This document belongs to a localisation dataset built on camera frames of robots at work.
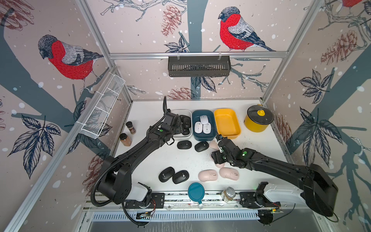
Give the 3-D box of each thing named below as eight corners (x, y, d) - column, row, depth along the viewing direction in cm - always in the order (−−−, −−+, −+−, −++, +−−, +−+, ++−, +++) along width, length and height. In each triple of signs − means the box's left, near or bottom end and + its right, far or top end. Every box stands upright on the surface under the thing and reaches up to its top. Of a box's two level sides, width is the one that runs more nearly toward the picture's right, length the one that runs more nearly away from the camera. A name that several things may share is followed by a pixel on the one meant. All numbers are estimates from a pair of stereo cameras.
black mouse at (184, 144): (177, 149, 95) (176, 147, 93) (177, 142, 98) (177, 140, 96) (192, 149, 95) (192, 147, 93) (191, 142, 98) (191, 140, 96)
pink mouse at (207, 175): (198, 181, 82) (198, 179, 79) (198, 171, 85) (198, 169, 83) (217, 181, 82) (218, 179, 79) (216, 171, 85) (216, 169, 83)
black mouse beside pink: (196, 152, 93) (196, 151, 91) (193, 145, 96) (193, 143, 94) (209, 148, 95) (209, 146, 93) (206, 141, 98) (206, 139, 96)
